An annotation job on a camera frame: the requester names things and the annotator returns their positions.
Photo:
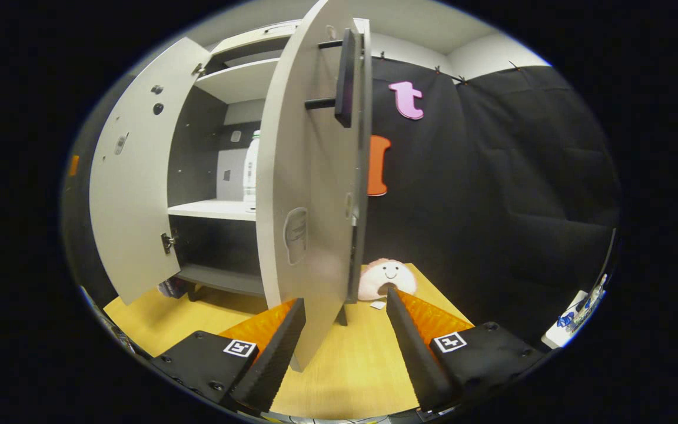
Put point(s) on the clear plastic bottle white label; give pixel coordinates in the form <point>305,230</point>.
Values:
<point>251,171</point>

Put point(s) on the small blue packet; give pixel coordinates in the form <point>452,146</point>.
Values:
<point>565,321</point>

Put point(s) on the white cabinet door with stickers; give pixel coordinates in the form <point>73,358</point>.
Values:
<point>133,194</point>
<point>309,176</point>

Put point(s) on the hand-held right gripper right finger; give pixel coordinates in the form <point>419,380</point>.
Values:
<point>418,353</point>

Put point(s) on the blue and white box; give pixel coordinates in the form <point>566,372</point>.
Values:
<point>171,288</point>

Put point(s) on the white cabinet with dark interior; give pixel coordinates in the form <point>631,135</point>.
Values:
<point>212,209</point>

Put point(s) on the black backdrop cloth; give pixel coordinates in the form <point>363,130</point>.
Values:
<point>492,176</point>

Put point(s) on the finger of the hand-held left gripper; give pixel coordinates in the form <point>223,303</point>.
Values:
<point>73,166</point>

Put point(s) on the pink smiling plush toy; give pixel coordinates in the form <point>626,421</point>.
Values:
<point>386,274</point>

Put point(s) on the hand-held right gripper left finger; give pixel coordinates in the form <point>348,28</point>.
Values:
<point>274,359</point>

